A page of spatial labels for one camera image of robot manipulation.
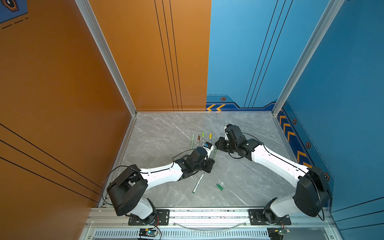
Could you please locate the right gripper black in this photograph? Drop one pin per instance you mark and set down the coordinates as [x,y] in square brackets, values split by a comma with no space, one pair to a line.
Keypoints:
[220,142]

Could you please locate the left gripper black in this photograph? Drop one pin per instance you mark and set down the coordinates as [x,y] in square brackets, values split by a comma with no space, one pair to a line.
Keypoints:
[210,163]

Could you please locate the white pen green tip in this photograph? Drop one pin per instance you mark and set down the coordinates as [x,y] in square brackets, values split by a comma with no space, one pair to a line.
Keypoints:
[197,184]

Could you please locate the white pen dark green end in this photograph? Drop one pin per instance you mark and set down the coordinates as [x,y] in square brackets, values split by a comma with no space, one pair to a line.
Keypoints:
[193,141]

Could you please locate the dark green capped pen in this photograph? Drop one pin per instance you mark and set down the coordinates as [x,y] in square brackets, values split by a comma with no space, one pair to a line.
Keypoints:
[214,153]

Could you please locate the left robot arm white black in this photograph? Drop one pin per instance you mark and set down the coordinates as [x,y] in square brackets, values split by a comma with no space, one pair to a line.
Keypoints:
[127,190]

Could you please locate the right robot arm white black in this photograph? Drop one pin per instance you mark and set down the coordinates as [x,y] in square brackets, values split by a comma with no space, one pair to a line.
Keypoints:
[312,188]

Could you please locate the left green circuit board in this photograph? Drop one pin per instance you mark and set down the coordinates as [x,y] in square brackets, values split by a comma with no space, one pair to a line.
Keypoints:
[148,234]

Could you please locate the green circuit board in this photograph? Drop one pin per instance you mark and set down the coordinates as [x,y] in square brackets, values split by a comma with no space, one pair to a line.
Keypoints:
[277,233]
[148,234]

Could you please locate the right green circuit board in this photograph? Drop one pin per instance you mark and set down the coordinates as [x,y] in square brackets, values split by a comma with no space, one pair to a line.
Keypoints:
[277,233]

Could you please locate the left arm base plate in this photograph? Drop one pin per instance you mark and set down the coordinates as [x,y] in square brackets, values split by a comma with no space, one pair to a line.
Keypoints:
[162,217]

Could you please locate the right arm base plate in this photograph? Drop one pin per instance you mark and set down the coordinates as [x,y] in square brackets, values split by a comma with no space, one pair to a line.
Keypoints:
[261,217]

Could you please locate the aluminium front rail frame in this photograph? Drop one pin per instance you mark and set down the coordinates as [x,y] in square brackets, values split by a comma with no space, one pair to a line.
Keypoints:
[208,223]

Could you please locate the right aluminium corner post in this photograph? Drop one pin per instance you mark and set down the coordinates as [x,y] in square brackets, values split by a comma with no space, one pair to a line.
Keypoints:
[318,34]

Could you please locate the aluminium corner post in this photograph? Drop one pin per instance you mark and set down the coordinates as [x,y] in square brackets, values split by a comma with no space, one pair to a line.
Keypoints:
[101,42]
[318,34]

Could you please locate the left aluminium corner post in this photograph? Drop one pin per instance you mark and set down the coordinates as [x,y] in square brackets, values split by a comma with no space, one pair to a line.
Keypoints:
[101,42]

